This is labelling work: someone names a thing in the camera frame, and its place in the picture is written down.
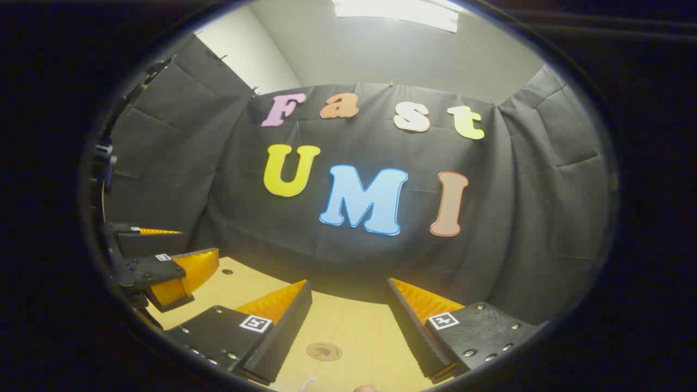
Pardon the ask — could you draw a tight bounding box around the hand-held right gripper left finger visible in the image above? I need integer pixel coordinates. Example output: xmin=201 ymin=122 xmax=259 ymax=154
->
xmin=163 ymin=279 xmax=314 ymax=386

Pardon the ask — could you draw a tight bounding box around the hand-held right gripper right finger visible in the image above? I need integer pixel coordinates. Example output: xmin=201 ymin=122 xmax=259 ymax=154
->
xmin=386 ymin=278 xmax=540 ymax=384

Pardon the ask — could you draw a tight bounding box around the round wooden coaster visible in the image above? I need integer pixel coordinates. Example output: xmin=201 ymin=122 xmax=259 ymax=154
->
xmin=306 ymin=342 xmax=344 ymax=362

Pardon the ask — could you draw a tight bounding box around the light wooden desktop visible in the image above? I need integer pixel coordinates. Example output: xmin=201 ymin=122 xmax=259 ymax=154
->
xmin=144 ymin=256 xmax=469 ymax=392

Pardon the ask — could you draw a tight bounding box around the black backdrop cloth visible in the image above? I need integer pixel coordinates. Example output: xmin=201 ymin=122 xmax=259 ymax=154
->
xmin=103 ymin=33 xmax=610 ymax=327

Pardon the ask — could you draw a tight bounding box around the ceiling light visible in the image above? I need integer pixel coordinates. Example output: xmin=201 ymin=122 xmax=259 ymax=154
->
xmin=332 ymin=0 xmax=461 ymax=33

